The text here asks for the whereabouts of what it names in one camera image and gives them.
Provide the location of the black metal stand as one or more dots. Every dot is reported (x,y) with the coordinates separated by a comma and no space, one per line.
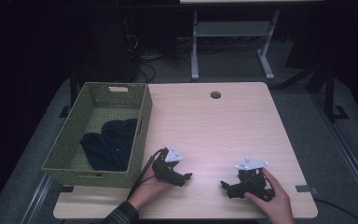
(330,93)

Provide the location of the metal floor rail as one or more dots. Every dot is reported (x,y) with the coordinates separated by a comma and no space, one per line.
(37,199)
(348,155)

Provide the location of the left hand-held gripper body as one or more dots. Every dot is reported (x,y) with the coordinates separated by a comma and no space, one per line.
(163,169)

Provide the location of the dark cloth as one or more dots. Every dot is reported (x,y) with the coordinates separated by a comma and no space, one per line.
(108,149)

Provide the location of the person's left hand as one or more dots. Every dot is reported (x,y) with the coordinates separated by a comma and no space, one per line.
(147,189)

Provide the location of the grey tape strip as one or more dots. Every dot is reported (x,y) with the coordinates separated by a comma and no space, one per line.
(303,188)

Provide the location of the white metal desk frame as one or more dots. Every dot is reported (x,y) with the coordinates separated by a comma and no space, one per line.
(230,29)

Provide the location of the person's right hand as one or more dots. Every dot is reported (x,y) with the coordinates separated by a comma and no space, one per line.
(276,208)

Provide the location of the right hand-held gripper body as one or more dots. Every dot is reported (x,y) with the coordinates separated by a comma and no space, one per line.
(253,182)

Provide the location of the green woven basket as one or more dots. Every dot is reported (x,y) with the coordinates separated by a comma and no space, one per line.
(71,146)

